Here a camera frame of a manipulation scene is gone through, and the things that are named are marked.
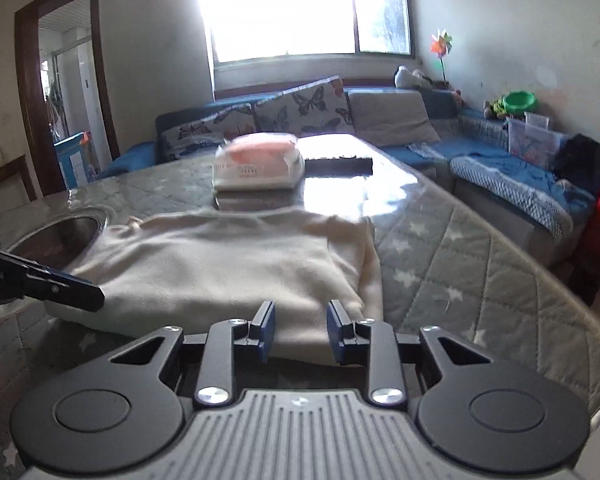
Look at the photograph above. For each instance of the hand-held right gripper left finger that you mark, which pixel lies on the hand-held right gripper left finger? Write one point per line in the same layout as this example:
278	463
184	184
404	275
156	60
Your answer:
266	332

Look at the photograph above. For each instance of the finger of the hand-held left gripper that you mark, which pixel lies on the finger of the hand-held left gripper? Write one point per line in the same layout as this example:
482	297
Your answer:
55	287

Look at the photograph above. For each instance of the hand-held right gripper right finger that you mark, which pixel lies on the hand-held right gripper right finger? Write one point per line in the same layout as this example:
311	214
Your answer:
336	332

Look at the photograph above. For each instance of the cream long-sleeved top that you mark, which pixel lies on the cream long-sleeved top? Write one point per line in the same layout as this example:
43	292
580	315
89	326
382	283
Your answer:
205	270

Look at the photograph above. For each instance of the stainless steel basin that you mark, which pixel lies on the stainless steel basin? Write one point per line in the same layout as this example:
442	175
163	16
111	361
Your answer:
55	240

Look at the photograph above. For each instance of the brown wooden chair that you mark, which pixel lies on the brown wooden chair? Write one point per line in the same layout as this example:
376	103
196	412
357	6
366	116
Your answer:
7	175

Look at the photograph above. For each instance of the blue toy stand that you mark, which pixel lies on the blue toy stand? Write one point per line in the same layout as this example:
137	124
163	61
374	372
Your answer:
72	160

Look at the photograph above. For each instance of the pink white tissue pack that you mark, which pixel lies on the pink white tissue pack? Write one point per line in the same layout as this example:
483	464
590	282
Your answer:
257	165

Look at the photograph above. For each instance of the black remote control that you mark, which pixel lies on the black remote control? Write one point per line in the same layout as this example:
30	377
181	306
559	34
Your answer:
337	164

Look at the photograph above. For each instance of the blue corner sofa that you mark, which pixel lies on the blue corner sofa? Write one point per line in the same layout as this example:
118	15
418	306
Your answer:
430	150

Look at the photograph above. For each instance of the small butterfly print cushion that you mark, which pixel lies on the small butterfly print cushion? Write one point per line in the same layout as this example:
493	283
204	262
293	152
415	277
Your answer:
205	127

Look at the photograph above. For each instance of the plain grey cushion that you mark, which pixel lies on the plain grey cushion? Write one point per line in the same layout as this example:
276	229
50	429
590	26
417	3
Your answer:
390	117

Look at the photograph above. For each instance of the large butterfly print cushion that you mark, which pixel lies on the large butterfly print cushion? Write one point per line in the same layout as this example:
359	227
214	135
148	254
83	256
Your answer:
307	105

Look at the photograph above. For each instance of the blue patterned sofa blanket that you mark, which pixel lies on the blue patterned sofa blanket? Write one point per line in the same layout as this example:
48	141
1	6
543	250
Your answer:
520	185

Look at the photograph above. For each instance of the white plush toy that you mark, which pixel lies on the white plush toy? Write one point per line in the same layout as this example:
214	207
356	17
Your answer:
405	77

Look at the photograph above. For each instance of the green plush toy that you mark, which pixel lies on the green plush toy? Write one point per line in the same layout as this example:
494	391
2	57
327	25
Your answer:
495	109

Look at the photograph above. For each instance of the clear plastic storage box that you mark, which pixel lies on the clear plastic storage box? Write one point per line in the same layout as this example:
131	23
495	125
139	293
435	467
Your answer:
532	140

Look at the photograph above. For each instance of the green plastic bowl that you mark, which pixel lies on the green plastic bowl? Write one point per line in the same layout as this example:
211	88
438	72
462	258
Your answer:
519	101

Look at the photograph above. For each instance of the black bag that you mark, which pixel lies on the black bag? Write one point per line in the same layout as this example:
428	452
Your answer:
582	162

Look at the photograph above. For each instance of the colourful pinwheel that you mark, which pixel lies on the colourful pinwheel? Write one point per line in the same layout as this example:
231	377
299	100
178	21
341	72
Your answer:
441	45

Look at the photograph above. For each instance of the window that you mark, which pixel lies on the window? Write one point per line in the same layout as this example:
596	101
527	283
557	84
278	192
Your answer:
280	10

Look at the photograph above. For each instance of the brown wooden door frame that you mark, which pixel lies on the brown wooden door frame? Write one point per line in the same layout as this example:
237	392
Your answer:
27	85

